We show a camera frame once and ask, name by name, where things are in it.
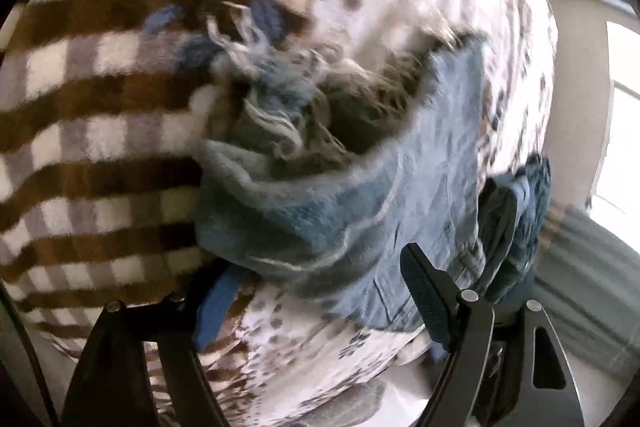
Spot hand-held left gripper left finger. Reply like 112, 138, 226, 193
61, 255, 251, 427

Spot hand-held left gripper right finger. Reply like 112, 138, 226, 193
400, 243, 586, 427

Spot blue denim pants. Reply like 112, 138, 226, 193
192, 4, 553, 333

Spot brown checked printed blanket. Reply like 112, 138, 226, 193
0, 0, 560, 427

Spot window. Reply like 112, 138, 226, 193
592, 21, 640, 233

